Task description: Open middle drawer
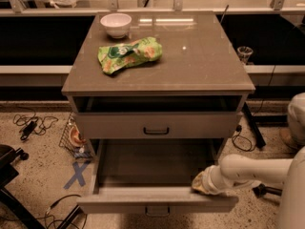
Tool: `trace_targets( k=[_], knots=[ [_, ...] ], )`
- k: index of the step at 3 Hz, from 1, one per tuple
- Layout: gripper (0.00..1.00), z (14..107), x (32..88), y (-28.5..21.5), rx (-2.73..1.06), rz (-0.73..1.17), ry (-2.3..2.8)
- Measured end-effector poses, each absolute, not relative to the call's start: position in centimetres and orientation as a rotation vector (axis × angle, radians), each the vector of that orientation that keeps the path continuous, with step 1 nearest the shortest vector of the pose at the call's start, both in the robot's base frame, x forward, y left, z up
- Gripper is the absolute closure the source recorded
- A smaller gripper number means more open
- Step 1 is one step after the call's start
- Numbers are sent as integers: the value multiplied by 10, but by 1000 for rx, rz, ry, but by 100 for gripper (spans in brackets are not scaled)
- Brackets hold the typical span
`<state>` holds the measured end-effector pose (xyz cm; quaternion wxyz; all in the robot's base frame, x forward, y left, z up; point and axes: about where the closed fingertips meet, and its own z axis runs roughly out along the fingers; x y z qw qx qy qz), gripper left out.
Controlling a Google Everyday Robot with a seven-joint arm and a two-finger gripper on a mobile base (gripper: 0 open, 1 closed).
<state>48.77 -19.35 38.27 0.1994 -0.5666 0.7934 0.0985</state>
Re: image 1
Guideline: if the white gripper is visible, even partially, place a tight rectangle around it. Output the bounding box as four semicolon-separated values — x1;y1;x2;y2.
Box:
192;165;233;195

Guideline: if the grey drawer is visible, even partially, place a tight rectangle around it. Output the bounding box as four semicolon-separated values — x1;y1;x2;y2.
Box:
72;95;244;140
78;139;238;217

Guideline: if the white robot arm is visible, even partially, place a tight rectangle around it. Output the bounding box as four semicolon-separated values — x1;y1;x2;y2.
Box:
192;93;305;229

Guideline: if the grey drawer cabinet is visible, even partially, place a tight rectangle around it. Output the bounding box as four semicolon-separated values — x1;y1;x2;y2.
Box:
62;11;254;149

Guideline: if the grey top drawer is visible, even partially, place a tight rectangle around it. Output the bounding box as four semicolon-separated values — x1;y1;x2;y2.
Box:
72;95;244;140

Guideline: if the black chair caster leg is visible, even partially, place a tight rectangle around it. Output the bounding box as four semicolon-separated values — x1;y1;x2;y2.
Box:
253;184;282;198

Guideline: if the black metal bar right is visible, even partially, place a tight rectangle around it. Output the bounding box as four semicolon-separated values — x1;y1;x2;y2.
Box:
242;104;266;149

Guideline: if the brown shoe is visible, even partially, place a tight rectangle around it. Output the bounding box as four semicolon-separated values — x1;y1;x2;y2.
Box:
279;128;298;150

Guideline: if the blue tape cross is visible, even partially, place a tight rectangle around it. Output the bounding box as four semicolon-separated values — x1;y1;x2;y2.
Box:
64;160;91;190

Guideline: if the black bar bottom left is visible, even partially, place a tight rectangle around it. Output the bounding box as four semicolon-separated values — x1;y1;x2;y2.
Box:
57;205;82;229

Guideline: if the clear glass cup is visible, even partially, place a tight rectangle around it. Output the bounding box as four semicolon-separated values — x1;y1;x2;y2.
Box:
236;46;254;65

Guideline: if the green snack bag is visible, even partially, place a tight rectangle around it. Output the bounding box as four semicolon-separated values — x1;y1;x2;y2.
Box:
97;37;163;75

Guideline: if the white ceramic bowl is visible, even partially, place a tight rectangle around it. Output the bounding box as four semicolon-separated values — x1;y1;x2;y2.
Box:
100;13;132;38

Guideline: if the black office chair base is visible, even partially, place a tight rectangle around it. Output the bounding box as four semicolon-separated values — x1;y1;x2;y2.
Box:
0;143;46;229

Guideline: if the black cable coil right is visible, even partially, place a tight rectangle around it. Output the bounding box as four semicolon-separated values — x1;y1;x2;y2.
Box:
231;125;256;153

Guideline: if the wire basket with items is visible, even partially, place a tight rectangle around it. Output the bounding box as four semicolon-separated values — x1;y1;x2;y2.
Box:
59;114;92;159

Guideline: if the black cable bottom left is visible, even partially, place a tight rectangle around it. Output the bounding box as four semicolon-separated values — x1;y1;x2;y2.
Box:
43;194;88;229

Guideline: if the black power adapter with cable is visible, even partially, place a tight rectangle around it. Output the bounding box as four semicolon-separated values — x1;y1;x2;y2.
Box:
12;107;58;141

